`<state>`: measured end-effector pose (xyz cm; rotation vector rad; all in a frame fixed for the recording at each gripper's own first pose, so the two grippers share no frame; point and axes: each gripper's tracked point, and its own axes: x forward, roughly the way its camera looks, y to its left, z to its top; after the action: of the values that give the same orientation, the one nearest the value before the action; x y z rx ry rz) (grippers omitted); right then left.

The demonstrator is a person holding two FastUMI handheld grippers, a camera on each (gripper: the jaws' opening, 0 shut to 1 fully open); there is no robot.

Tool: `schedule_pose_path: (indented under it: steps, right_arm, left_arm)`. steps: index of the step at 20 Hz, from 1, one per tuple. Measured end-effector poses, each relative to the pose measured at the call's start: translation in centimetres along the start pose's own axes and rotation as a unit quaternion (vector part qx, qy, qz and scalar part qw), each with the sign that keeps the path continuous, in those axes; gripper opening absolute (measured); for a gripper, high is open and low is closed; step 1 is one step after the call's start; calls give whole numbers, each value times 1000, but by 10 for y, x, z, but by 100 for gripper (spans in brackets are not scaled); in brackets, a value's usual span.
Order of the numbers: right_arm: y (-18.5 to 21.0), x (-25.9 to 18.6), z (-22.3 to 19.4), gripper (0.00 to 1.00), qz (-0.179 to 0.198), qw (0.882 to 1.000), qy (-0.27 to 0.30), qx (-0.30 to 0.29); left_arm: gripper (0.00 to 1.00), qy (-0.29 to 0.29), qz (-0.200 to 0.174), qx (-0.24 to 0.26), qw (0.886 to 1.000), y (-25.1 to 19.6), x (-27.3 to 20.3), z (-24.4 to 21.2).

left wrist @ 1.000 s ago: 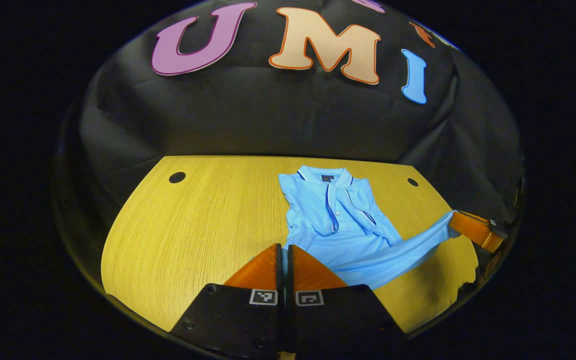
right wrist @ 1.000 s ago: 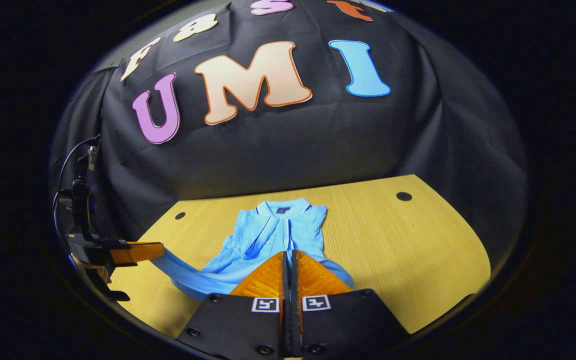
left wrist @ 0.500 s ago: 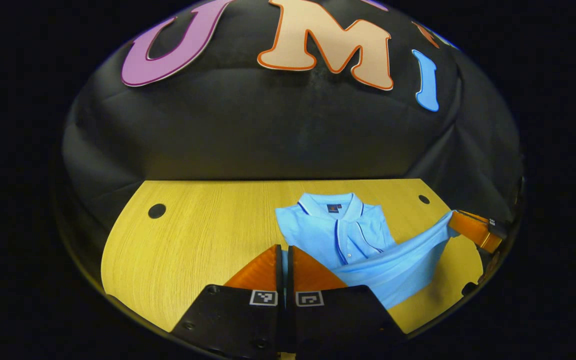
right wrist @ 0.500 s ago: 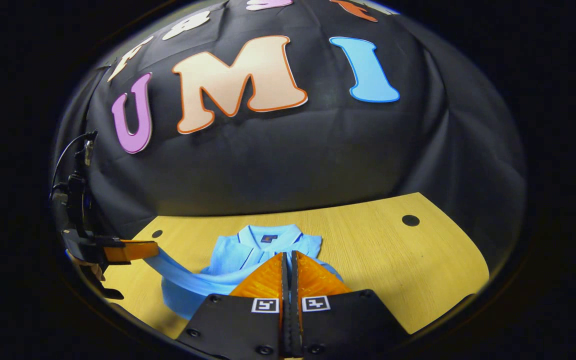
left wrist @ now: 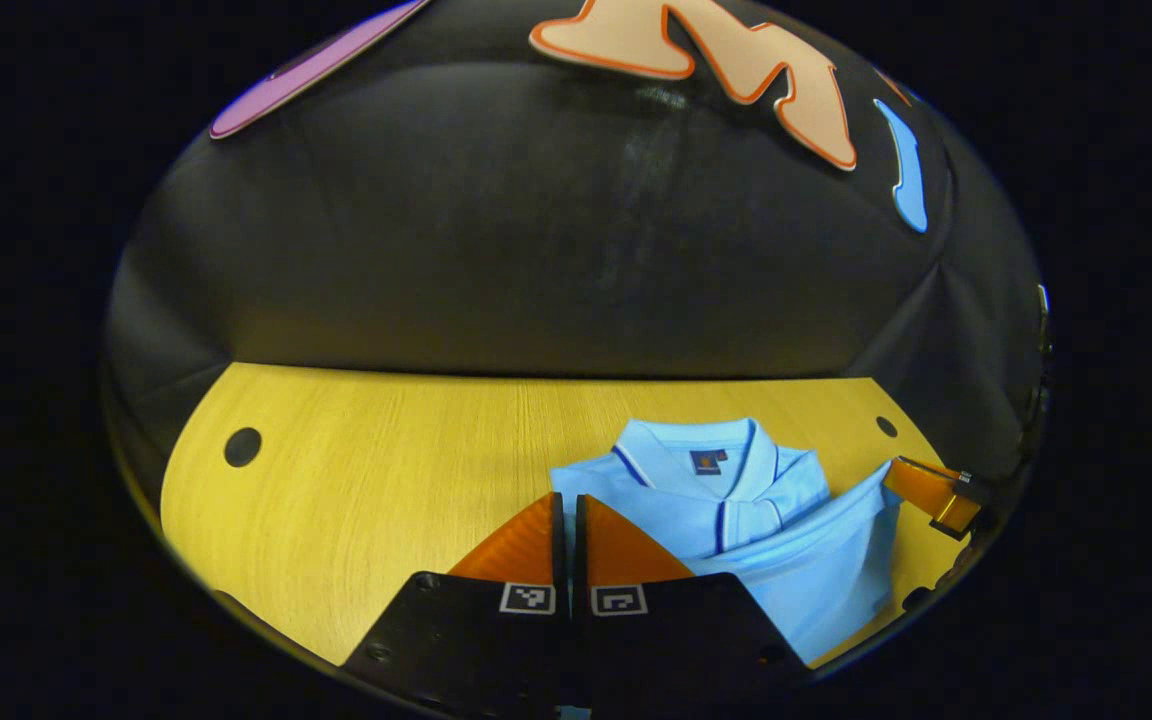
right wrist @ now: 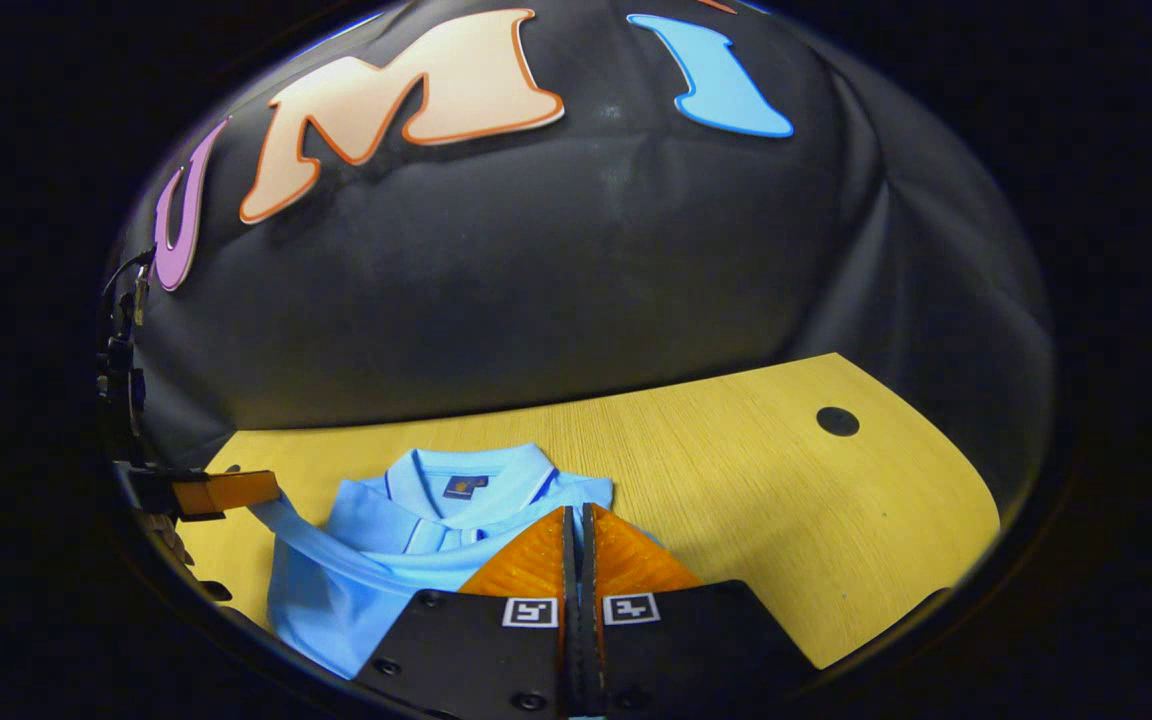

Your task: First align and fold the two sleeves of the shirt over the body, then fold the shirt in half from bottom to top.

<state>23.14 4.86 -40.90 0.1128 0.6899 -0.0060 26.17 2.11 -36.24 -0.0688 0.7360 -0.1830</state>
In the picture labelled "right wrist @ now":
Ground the black equipment stand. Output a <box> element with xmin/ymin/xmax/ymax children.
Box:
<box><xmin>96</xmin><ymin>248</ymin><xmax>155</xmax><ymax>446</ymax></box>

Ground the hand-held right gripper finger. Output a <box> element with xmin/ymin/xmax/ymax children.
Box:
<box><xmin>580</xmin><ymin>502</ymin><xmax>819</xmax><ymax>719</ymax></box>
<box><xmin>354</xmin><ymin>503</ymin><xmax>580</xmax><ymax>719</ymax></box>

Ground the black backdrop cloth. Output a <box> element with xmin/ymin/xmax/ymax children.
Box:
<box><xmin>101</xmin><ymin>0</ymin><xmax>1057</xmax><ymax>521</ymax></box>

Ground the light blue T-shirt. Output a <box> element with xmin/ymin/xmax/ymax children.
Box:
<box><xmin>246</xmin><ymin>442</ymin><xmax>667</xmax><ymax>681</ymax></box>

